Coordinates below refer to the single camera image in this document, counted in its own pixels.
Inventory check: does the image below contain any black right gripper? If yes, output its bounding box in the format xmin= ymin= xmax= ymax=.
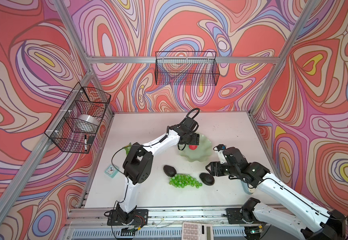
xmin=205 ymin=161 xmax=239 ymax=178

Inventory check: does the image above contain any red fake apple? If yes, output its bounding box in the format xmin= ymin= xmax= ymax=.
xmin=189 ymin=145 xmax=198 ymax=151

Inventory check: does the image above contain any dark fake avocado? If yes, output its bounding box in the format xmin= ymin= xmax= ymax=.
xmin=199 ymin=173 xmax=215 ymax=186
xmin=163 ymin=165 xmax=177 ymax=178

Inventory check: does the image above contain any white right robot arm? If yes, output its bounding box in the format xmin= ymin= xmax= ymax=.
xmin=206 ymin=145 xmax=348 ymax=240

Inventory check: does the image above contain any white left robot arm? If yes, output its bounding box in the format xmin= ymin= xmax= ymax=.
xmin=117 ymin=117 xmax=200 ymax=214

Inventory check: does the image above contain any green wavy fruit bowl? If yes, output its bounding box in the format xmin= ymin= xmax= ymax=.
xmin=177 ymin=134 xmax=214 ymax=163

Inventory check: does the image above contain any green fake grape bunch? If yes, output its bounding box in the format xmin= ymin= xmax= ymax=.
xmin=169 ymin=174 xmax=203 ymax=189

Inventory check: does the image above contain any green snack packet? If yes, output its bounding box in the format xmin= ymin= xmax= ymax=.
xmin=124 ymin=143 xmax=132 ymax=155

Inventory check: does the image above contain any white calculator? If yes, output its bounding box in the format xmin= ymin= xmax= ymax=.
xmin=181 ymin=222 xmax=214 ymax=240

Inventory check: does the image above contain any small teal alarm clock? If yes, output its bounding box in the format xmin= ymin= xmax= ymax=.
xmin=104 ymin=165 xmax=119 ymax=179

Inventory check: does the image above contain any silver tape roll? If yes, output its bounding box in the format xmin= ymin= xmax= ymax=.
xmin=74 ymin=114 xmax=100 ymax=134

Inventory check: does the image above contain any black marker pen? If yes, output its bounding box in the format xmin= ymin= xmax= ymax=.
xmin=84 ymin=135 xmax=88 ymax=153

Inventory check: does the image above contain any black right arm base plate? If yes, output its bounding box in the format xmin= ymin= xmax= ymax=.
xmin=225 ymin=208 xmax=262 ymax=224

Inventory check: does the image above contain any black wire basket back wall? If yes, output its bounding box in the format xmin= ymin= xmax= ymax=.
xmin=155 ymin=50 xmax=220 ymax=86

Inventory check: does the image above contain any black wire basket wall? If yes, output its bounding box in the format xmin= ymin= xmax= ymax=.
xmin=155 ymin=50 xmax=220 ymax=86
xmin=45 ymin=83 xmax=112 ymax=154

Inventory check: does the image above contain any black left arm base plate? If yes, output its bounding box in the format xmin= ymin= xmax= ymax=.
xmin=106 ymin=209 xmax=149 ymax=227

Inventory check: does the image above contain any black wire basket left wall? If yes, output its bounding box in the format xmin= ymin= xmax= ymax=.
xmin=45 ymin=83 xmax=112 ymax=154

